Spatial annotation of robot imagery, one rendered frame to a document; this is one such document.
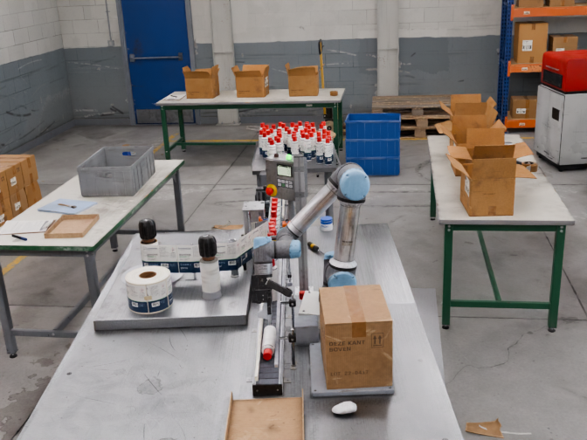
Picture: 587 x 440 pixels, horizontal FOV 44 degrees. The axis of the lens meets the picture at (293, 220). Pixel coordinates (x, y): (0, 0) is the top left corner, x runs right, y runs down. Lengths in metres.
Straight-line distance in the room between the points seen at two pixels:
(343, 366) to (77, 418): 0.96
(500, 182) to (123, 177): 2.53
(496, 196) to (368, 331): 2.17
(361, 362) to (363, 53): 8.33
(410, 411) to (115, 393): 1.09
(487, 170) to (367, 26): 6.38
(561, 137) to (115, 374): 6.26
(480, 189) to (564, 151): 3.88
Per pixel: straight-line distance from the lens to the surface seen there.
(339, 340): 2.58
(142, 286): 3.21
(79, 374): 3.01
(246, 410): 2.63
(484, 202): 4.56
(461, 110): 6.16
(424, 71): 10.70
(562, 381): 4.46
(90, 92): 11.73
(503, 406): 4.18
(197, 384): 2.81
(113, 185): 5.21
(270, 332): 2.90
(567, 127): 8.28
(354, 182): 2.84
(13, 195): 7.14
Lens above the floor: 2.33
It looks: 20 degrees down
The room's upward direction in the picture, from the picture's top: 3 degrees counter-clockwise
